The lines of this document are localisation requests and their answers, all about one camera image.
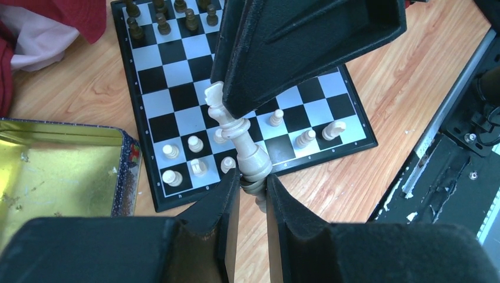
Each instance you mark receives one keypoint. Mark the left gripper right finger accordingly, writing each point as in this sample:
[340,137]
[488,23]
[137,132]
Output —
[305,248]

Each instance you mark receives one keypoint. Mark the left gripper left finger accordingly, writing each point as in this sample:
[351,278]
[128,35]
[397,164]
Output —
[198,245]

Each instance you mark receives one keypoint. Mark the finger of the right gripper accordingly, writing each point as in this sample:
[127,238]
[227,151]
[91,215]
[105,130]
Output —
[281,44]
[233,11]

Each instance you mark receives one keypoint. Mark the black white chess board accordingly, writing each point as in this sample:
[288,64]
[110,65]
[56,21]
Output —
[317,121]

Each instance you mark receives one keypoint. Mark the white piece on board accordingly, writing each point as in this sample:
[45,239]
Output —
[172,178]

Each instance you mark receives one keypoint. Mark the white pawn on board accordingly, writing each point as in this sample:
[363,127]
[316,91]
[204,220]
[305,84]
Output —
[170,151]

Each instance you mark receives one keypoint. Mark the white piece board corner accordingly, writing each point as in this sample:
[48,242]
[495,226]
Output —
[333,130]

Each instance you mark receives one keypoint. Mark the dark red shirt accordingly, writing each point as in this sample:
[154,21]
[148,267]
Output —
[88,17]

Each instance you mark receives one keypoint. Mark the gold metal tin box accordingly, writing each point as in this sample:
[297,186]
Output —
[55,169]

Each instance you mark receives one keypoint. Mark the pink garment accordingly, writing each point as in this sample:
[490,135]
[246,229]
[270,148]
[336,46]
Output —
[40,41]

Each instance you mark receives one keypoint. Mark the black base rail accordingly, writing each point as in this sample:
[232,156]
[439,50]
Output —
[452,174]

